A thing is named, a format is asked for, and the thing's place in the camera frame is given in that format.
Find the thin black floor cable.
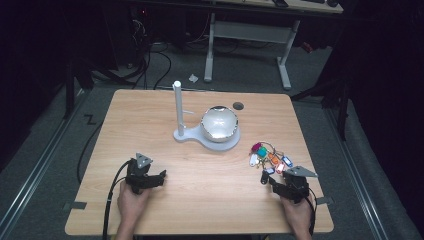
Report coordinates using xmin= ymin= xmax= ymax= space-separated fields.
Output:
xmin=76 ymin=122 xmax=104 ymax=184

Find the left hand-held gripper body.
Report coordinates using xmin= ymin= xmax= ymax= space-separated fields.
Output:
xmin=125 ymin=152 xmax=154 ymax=195

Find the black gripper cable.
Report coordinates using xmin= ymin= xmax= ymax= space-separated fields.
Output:
xmin=307 ymin=187 xmax=317 ymax=237
xmin=101 ymin=159 xmax=132 ymax=240

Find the person's right hand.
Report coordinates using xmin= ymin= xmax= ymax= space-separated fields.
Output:
xmin=279 ymin=194 xmax=315 ymax=234

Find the keyring with colourful key tags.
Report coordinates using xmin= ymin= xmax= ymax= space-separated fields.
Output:
xmin=248 ymin=141 xmax=294 ymax=185

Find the white stand with pole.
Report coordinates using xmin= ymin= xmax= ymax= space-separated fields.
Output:
xmin=171 ymin=80 xmax=242 ymax=152

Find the metal floor rail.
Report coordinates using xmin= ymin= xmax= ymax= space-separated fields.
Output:
xmin=324 ymin=108 xmax=389 ymax=240
xmin=0 ymin=89 xmax=88 ymax=234

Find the person's left hand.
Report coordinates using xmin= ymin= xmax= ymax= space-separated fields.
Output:
xmin=116 ymin=181 xmax=151 ymax=231

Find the black metal stand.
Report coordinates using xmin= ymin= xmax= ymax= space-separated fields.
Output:
xmin=290 ymin=74 xmax=351 ymax=141
xmin=63 ymin=56 xmax=96 ymax=120

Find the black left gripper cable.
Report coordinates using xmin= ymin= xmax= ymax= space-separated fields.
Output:
xmin=101 ymin=159 xmax=132 ymax=240

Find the silver metal bowl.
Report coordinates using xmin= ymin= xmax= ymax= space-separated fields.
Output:
xmin=200 ymin=105 xmax=240 ymax=144

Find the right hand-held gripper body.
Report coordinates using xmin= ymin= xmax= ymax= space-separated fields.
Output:
xmin=282 ymin=165 xmax=319 ymax=204

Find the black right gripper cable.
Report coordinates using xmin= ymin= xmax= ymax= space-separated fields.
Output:
xmin=307 ymin=187 xmax=317 ymax=237

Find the bundle of black floor cables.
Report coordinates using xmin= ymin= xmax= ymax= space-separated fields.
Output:
xmin=89 ymin=13 xmax=173 ymax=91

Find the white-framed desk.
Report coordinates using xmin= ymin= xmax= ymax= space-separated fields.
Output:
xmin=203 ymin=0 xmax=345 ymax=91

